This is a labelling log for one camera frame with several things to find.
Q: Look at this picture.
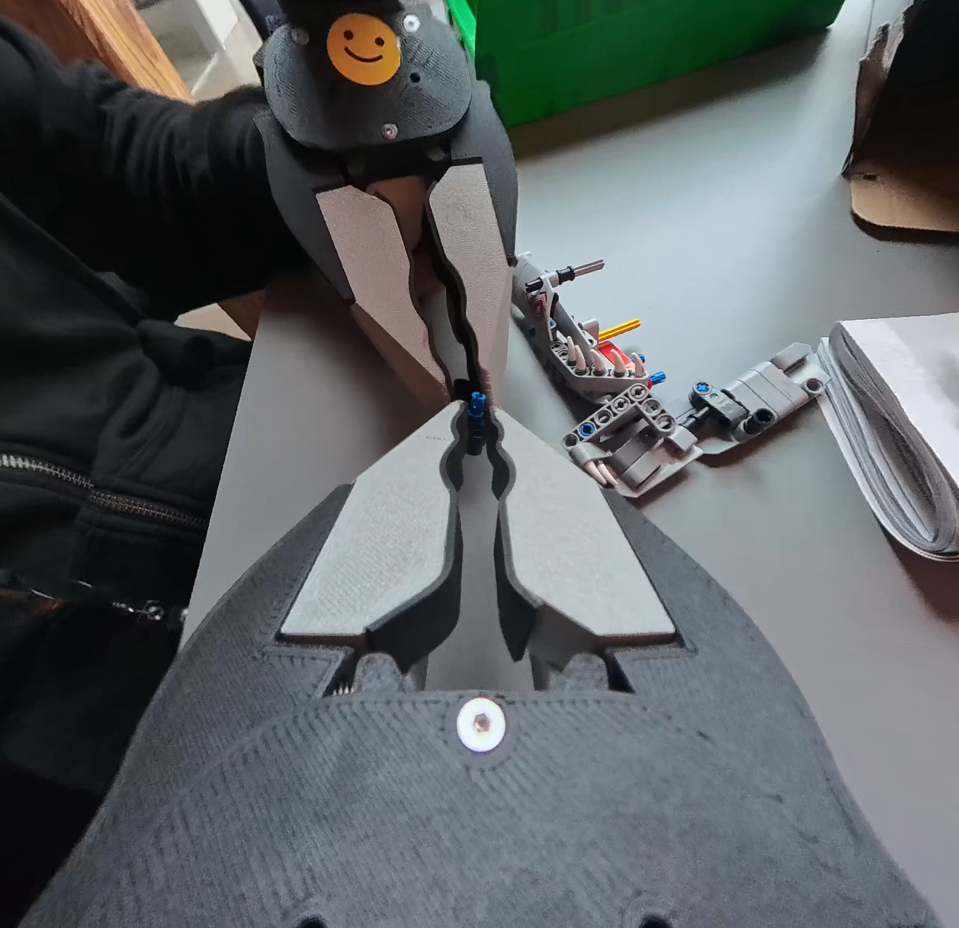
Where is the person's black jacket torso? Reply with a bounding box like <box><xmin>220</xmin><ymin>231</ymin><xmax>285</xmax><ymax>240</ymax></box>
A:
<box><xmin>0</xmin><ymin>194</ymin><xmax>256</xmax><ymax>928</ymax></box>

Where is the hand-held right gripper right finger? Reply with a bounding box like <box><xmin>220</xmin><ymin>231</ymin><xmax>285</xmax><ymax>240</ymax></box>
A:
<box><xmin>488</xmin><ymin>406</ymin><xmax>677</xmax><ymax>691</ymax></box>

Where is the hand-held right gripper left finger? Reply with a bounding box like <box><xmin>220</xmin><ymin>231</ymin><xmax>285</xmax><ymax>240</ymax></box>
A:
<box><xmin>279</xmin><ymin>401</ymin><xmax>467</xmax><ymax>674</ymax></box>

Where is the toothed grey lego assembly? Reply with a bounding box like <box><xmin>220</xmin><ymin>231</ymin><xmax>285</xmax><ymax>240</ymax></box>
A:
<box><xmin>511</xmin><ymin>252</ymin><xmax>668</xmax><ymax>405</ymax></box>

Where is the person's left forearm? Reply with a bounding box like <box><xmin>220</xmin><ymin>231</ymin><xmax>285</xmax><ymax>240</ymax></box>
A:
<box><xmin>0</xmin><ymin>14</ymin><xmax>323</xmax><ymax>322</ymax></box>

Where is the green plastic bin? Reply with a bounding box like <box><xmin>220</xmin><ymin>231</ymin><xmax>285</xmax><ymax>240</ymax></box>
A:
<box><xmin>440</xmin><ymin>0</ymin><xmax>863</xmax><ymax>129</ymax></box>

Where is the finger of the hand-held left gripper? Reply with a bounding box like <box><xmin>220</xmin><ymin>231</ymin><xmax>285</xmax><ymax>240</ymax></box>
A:
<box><xmin>315</xmin><ymin>181</ymin><xmax>452</xmax><ymax>411</ymax></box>
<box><xmin>424</xmin><ymin>161</ymin><xmax>515</xmax><ymax>420</ymax></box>

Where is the open cardboard lego box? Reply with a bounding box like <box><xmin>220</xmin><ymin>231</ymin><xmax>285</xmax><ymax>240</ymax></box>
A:
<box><xmin>843</xmin><ymin>0</ymin><xmax>959</xmax><ymax>241</ymax></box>

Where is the wooden table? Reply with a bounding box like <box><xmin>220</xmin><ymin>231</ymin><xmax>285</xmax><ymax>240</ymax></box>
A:
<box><xmin>0</xmin><ymin>0</ymin><xmax>196</xmax><ymax>101</ymax></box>

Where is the lego instruction booklet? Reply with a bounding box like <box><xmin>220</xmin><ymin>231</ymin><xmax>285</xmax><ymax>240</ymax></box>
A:
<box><xmin>817</xmin><ymin>314</ymin><xmax>959</xmax><ymax>562</ymax></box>

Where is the person's left hand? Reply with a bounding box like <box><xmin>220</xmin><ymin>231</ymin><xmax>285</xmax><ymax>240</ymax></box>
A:
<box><xmin>367</xmin><ymin>175</ymin><xmax>451</xmax><ymax>322</ymax></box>

